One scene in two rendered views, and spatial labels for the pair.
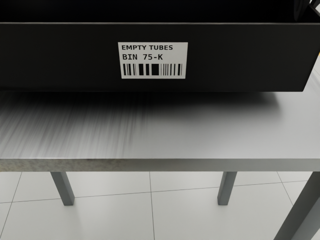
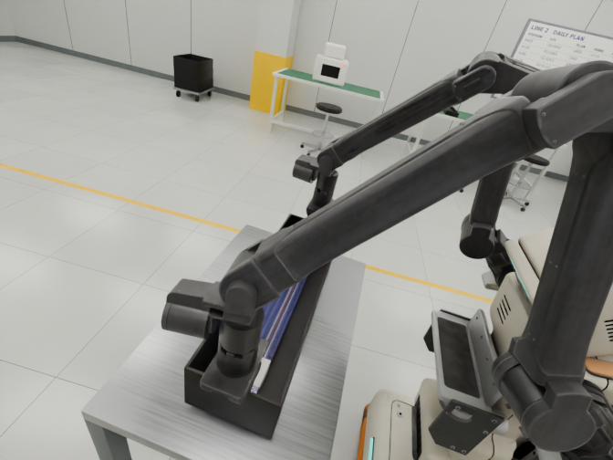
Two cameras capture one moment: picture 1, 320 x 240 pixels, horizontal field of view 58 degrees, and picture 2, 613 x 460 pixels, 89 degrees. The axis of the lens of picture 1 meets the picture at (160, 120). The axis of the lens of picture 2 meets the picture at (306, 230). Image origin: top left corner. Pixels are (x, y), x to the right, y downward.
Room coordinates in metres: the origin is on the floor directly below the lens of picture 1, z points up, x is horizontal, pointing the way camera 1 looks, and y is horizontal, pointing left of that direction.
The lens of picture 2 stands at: (0.35, 0.61, 1.45)
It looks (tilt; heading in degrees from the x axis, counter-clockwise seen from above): 33 degrees down; 278
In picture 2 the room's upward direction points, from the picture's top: 13 degrees clockwise
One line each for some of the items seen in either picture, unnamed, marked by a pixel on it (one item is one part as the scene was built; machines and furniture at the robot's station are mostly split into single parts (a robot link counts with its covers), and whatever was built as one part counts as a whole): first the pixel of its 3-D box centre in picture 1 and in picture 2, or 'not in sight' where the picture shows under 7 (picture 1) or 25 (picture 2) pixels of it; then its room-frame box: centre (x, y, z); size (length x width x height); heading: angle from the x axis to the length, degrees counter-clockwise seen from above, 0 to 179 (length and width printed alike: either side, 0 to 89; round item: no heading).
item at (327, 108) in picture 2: not in sight; (325, 130); (1.01, -3.48, 0.31); 0.53 x 0.50 x 0.62; 51
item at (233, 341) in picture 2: not in sight; (236, 324); (0.45, 0.34, 1.09); 0.07 x 0.06 x 0.07; 9
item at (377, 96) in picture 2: not in sight; (325, 111); (1.19, -4.14, 0.40); 1.50 x 0.75 x 0.80; 5
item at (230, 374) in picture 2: not in sight; (237, 352); (0.45, 0.34, 1.03); 0.10 x 0.07 x 0.07; 90
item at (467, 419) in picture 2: not in sight; (462, 370); (-0.01, 0.06, 0.84); 0.28 x 0.16 x 0.22; 90
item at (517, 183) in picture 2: not in sight; (522, 181); (-1.57, -3.75, 0.31); 0.53 x 0.50 x 0.62; 28
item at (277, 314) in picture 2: not in sight; (281, 302); (0.45, 0.06, 0.86); 0.51 x 0.07 x 0.03; 90
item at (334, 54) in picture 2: not in sight; (332, 63); (1.24, -4.15, 1.03); 0.44 x 0.37 x 0.46; 11
